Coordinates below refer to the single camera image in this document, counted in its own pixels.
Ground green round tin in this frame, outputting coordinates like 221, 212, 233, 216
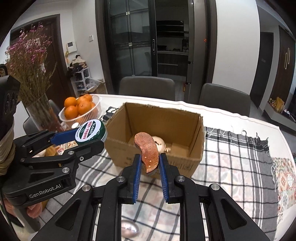
75, 119, 107, 145

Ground pink round hand warmer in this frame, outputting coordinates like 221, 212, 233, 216
152, 136, 171, 154

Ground person's left hand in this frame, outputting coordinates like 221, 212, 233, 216
4, 199, 43, 218

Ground woven wicker tissue box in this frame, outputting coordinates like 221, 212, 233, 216
37, 145, 59, 210

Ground glass vase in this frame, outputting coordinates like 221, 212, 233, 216
26, 94, 63, 132

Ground white basket of oranges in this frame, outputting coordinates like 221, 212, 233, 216
59, 94, 101, 128

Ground plaid grey white tablecloth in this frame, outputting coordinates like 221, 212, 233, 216
39, 126, 287, 241

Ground dried purple flowers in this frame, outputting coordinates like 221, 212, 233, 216
6, 24, 56, 107

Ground white shoe rack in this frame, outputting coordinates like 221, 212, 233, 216
70, 68, 98, 97

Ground floral patterned mat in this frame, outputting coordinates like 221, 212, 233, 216
271, 158, 295, 213

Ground brown cardboard box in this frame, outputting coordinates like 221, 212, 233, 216
105, 103, 205, 178

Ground left grey dining chair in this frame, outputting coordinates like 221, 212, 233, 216
119, 76, 176, 101

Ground grey dining chair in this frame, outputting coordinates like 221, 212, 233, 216
199, 83, 251, 117
119, 76, 176, 101

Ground right grey dining chair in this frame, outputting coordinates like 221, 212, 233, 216
199, 83, 251, 117

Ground black glass sliding door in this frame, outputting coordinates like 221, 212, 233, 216
95, 1, 217, 104

